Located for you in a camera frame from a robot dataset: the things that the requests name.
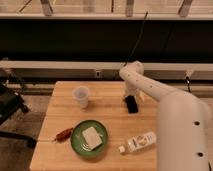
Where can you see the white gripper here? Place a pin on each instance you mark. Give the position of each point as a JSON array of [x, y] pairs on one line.
[[131, 90]]

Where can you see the black rectangular eraser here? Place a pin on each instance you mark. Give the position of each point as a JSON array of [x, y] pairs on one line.
[[131, 104]]

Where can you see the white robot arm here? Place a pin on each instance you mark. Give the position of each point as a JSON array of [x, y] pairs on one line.
[[181, 122]]

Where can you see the translucent white cup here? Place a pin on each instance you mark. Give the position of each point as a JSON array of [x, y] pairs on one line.
[[81, 95]]

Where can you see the green ceramic plate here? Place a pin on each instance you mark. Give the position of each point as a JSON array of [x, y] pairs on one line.
[[79, 144]]

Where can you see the clear plastic bottle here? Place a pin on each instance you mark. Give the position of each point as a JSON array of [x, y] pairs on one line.
[[137, 143]]

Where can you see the white sponge block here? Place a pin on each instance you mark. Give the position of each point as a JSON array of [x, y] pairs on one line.
[[92, 137]]

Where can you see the red brown sausage toy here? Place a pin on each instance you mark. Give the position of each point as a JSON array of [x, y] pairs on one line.
[[64, 135]]

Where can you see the black chair base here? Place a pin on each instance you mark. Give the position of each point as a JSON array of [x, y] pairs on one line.
[[10, 102]]

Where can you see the white wall outlet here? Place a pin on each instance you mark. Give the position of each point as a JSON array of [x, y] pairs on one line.
[[98, 74]]

